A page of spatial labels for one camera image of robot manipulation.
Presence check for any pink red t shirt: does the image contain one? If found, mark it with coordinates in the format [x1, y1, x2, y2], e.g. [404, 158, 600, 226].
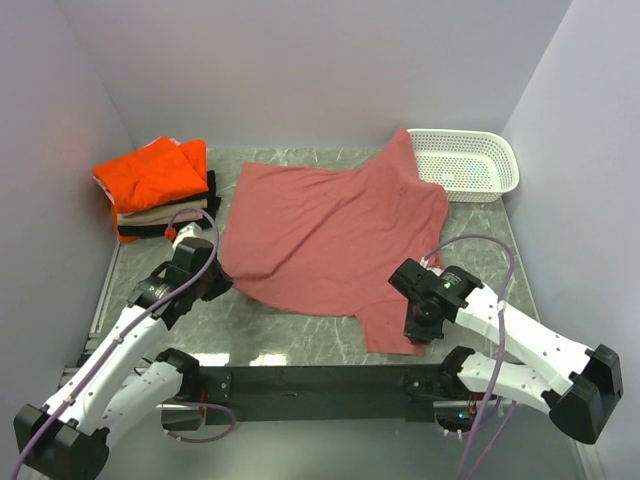
[220, 129, 448, 356]

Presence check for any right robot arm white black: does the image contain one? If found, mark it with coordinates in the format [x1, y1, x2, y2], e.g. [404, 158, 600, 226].
[389, 259, 623, 445]

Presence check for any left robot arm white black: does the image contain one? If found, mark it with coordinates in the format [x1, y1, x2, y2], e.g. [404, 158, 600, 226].
[13, 235, 237, 479]

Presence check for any beige folded t shirt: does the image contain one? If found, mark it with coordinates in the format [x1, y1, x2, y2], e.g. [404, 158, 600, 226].
[116, 198, 207, 226]

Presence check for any orange folded t shirt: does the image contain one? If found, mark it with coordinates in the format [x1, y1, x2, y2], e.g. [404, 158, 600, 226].
[93, 136, 208, 224]

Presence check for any white perforated plastic basket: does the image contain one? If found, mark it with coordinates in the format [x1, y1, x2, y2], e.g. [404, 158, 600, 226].
[408, 128, 520, 203]

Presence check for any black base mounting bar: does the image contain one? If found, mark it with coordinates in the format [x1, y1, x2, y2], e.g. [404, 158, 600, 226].
[177, 364, 473, 425]

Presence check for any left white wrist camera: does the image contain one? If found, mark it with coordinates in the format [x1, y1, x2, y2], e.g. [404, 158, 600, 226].
[164, 222, 203, 250]

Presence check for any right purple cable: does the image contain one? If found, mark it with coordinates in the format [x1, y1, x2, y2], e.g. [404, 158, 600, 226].
[424, 233, 518, 480]

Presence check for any aluminium rail frame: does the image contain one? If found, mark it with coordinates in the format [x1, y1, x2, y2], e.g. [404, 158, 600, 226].
[59, 243, 121, 387]

